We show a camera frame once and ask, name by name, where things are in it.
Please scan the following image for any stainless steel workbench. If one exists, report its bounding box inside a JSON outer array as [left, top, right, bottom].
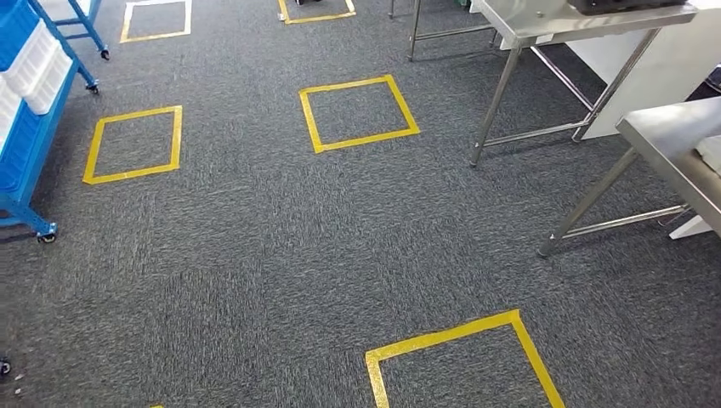
[[536, 95, 721, 261]]

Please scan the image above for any black plastic panel part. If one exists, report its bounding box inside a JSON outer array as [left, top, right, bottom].
[[565, 0, 690, 17]]

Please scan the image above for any yellow floor tape square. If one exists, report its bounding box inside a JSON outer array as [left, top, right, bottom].
[[82, 105, 185, 186], [276, 0, 358, 26], [364, 308, 566, 408], [298, 73, 422, 155]]

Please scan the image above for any small stainless steel table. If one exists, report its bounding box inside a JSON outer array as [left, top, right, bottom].
[[387, 0, 700, 169]]

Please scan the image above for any white base foot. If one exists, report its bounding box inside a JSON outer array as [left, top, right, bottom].
[[668, 214, 716, 242]]

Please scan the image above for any white partition panel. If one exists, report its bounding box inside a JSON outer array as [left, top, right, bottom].
[[565, 25, 721, 143]]

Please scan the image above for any white plastic bin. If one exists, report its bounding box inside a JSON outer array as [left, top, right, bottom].
[[3, 20, 61, 98], [0, 74, 23, 149], [24, 47, 75, 117]]

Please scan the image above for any blue plastic bin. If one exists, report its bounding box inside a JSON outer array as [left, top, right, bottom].
[[0, 0, 41, 73], [0, 101, 48, 194]]

